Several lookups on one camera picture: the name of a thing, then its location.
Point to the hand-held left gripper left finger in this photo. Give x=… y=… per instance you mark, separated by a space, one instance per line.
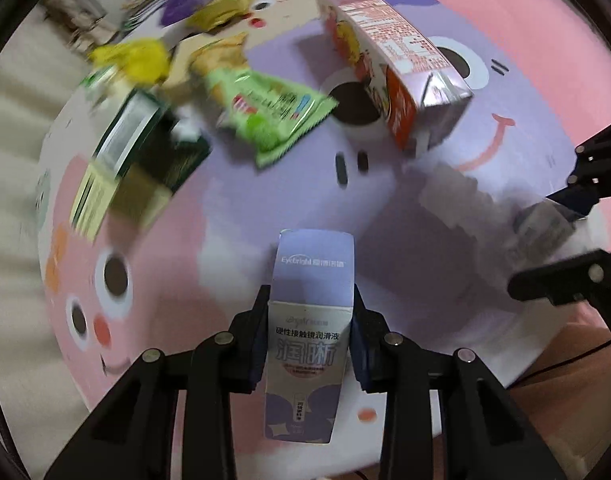
x=258 y=345

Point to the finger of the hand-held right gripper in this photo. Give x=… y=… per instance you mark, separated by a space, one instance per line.
x=593 y=180
x=575 y=275

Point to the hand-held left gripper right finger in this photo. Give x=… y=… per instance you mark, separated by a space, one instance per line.
x=360 y=360

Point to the purple paper box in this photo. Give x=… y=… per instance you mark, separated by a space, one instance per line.
x=308 y=330

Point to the clear plastic wrapper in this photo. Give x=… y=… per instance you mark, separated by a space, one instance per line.
x=545 y=225

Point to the cartoon printed tablecloth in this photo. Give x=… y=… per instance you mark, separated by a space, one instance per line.
x=185 y=260

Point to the dark green box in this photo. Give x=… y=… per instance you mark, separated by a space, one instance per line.
x=150 y=160

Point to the green snack packet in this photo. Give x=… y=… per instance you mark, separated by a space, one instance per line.
x=265 y=105

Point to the white curtain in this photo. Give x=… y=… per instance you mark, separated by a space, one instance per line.
x=15 y=160

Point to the yellow crumpled wrapper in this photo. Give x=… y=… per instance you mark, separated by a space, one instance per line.
x=135 y=60

